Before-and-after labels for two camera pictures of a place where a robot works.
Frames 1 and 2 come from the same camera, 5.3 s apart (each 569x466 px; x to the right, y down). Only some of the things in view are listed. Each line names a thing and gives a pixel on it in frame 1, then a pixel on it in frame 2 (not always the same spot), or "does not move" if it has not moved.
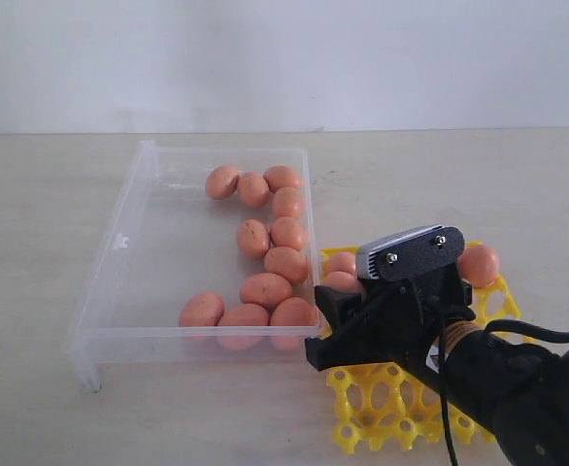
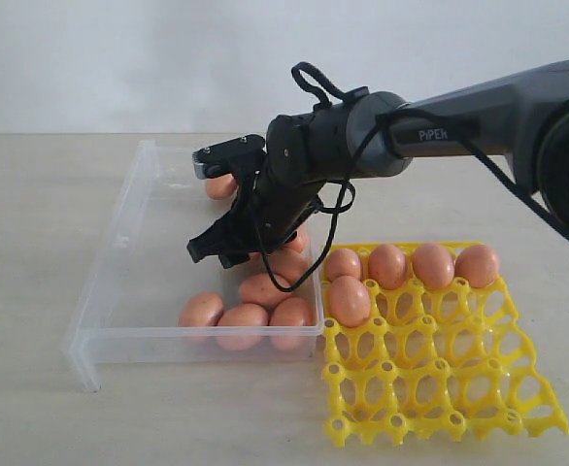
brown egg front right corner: [292, 323] does not move
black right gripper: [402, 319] → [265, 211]
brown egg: [479, 265] does not move
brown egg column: [265, 288] does not move
